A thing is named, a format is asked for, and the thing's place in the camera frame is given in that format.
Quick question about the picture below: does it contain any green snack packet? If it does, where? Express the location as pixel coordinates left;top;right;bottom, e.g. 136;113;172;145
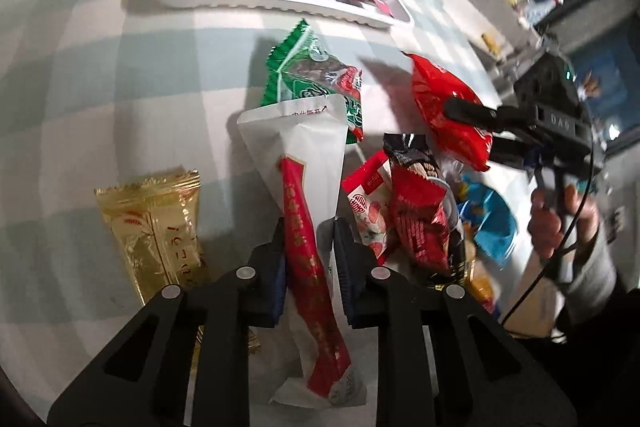
261;19;366;144

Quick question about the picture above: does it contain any white and red long packet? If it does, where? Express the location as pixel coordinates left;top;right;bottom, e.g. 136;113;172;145
236;94;368;409

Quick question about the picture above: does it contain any gold snack packet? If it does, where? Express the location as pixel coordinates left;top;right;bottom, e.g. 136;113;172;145
94;170;262;358

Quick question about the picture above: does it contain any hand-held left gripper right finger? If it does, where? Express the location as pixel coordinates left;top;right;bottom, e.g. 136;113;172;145
332;218;593;427

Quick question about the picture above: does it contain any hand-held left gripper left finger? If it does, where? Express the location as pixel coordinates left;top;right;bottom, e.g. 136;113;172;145
47;217;289;427

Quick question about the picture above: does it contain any white strawberry print packet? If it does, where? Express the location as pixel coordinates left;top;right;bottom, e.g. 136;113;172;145
342;150;401;265

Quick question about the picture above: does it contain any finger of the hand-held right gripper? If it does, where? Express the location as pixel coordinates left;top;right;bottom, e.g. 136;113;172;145
444;97;533;134
487;132;547;171

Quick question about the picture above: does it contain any red checked snack packet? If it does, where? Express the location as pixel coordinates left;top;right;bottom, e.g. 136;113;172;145
389;167;453;273

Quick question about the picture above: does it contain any blue snack packet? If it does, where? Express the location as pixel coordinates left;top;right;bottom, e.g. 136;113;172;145
457;174;518;268

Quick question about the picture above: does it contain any yellow snack packet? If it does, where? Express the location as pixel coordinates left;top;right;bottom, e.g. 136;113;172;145
462;222;501;318

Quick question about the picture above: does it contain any person's right hand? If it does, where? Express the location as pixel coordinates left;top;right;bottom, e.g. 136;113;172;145
529;186;602;264

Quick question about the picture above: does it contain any black cable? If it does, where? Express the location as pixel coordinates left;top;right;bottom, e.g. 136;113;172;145
500;127;608;328

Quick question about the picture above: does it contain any red snack bag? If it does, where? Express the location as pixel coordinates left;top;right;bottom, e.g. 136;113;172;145
401;52;493;172

